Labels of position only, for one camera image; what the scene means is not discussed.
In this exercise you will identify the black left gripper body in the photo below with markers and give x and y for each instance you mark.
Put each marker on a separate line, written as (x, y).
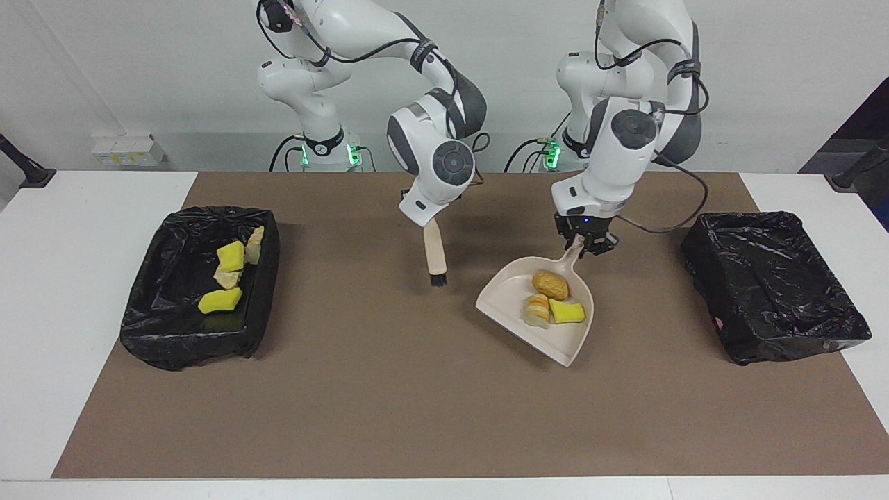
(587, 223)

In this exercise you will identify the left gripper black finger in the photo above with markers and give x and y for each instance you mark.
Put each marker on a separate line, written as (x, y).
(564, 237)
(603, 244)

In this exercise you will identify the brown bread roll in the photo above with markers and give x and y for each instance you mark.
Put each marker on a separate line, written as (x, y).
(550, 283)

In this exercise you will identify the small yellow sponge piece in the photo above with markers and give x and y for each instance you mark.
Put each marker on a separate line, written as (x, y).
(566, 312)

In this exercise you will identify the striped croissant bread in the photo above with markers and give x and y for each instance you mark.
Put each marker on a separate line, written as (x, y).
(536, 310)

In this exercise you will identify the beige plastic dustpan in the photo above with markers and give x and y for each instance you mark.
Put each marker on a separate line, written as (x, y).
(510, 298)

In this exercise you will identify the beige hand brush black bristles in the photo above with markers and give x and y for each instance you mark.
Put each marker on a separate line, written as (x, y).
(435, 250)

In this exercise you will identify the pale beige sponge chunk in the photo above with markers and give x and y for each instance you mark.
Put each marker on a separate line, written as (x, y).
(255, 244)

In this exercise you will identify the yellow green scouring sponge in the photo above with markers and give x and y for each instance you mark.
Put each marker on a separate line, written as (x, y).
(231, 256)

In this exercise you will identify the thick beige sponge chunk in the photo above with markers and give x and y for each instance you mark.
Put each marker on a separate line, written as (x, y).
(227, 278)

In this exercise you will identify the curved yellow sponge piece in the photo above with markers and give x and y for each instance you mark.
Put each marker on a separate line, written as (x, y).
(220, 301)

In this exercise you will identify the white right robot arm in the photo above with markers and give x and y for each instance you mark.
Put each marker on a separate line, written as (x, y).
(437, 160)

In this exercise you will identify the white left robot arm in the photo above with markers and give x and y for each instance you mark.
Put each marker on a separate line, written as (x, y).
(618, 153)

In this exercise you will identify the black bag lined bin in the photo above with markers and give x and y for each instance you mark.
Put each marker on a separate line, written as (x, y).
(771, 292)
(173, 333)

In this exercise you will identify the brown paper table mat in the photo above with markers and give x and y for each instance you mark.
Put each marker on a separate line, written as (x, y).
(417, 417)

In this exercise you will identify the black stand pole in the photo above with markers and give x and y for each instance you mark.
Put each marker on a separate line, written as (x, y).
(28, 170)
(851, 177)

